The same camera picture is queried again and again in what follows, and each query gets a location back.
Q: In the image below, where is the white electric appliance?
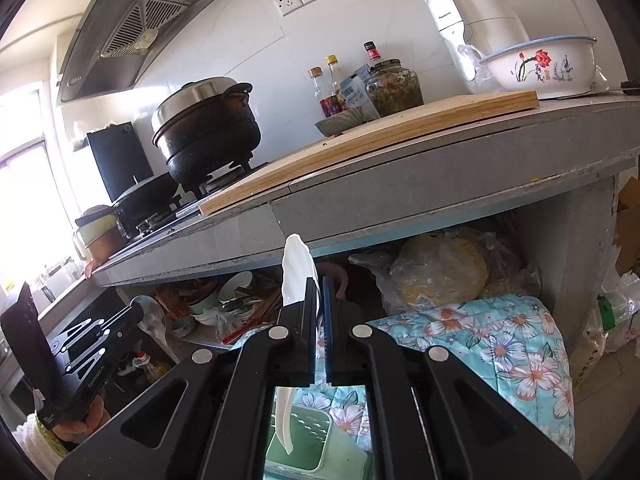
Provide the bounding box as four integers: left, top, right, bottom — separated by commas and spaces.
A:
424, 0, 531, 83

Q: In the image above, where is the small glass bottle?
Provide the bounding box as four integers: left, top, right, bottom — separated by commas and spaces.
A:
308, 66, 329, 117

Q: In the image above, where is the gas stove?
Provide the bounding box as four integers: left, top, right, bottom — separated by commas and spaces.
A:
120, 159, 271, 256

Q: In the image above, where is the black frying pan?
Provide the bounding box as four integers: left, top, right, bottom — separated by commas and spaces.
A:
112, 172, 181, 226

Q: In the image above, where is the cardboard box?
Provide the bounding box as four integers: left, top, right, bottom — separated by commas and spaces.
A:
614, 175, 640, 277

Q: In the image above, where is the yellow plastic bag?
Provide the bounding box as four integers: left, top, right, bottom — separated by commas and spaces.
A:
349, 232, 542, 317

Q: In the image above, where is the green star-holed utensil basket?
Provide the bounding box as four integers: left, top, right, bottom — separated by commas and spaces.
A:
265, 385, 373, 480

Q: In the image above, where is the white floral bowl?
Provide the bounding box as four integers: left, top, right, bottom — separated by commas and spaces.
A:
479, 35, 598, 101

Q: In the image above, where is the sauce bottle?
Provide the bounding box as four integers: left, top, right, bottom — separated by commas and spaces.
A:
131, 351, 167, 387

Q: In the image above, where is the blue carton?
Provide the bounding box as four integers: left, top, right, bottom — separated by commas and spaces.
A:
340, 65, 381, 121

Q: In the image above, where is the floral blanket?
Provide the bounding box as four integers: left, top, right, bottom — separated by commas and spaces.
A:
235, 295, 576, 461

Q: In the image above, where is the glass pickle jar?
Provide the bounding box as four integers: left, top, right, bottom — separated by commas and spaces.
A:
365, 59, 425, 118

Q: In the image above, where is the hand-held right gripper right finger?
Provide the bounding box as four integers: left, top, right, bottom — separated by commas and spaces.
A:
323, 276, 583, 480

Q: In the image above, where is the wooden cutting board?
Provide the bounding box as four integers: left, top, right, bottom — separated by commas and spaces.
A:
199, 89, 541, 216

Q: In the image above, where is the black box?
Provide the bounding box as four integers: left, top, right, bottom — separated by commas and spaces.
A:
86, 121, 155, 203

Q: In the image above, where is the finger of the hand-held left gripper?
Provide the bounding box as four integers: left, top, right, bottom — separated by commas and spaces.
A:
101, 304, 146, 342

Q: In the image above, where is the green dish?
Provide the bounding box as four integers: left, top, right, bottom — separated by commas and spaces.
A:
315, 110, 372, 137

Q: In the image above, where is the person's left forearm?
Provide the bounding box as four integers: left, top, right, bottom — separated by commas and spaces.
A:
10, 400, 71, 461

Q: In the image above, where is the person's left hand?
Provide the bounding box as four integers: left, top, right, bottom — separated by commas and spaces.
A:
52, 396, 109, 446

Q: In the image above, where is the yellow-capped bottle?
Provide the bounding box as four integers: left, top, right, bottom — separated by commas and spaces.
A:
325, 55, 347, 111

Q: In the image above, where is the window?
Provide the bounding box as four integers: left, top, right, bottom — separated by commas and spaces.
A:
0, 87, 76, 288

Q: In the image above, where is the black cooking pot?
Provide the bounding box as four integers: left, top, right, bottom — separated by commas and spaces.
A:
152, 82, 262, 188

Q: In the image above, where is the green bowl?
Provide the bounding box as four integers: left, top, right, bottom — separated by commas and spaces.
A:
189, 290, 222, 322

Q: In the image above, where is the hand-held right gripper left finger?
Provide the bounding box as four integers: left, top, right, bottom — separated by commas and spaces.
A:
55, 277, 319, 480

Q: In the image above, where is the steel range hood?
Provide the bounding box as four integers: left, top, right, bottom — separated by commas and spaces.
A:
55, 0, 251, 106

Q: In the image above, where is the brown clay pot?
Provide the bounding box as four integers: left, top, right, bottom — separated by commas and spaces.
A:
74, 204, 127, 267

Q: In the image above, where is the white plastic spoon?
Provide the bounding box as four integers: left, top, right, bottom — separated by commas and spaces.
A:
272, 234, 317, 453

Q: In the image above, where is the steel pot lid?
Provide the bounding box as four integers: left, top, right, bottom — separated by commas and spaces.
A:
151, 76, 238, 131

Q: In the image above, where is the clear plastic bag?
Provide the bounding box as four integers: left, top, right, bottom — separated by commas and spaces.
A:
594, 272, 640, 361

